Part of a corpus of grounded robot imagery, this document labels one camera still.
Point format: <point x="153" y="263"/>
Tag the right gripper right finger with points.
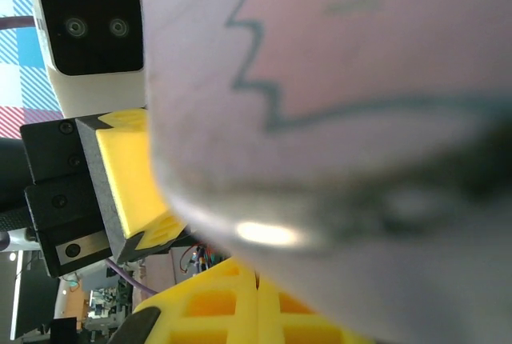
<point x="296" y="324"/>

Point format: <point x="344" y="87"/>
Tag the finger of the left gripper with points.
<point x="128" y="176"/>

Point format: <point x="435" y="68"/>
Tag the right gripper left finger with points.
<point x="208" y="308"/>

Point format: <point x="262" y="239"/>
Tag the black background screen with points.
<point x="36" y="296"/>

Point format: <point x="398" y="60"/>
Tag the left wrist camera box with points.
<point x="90" y="24"/>

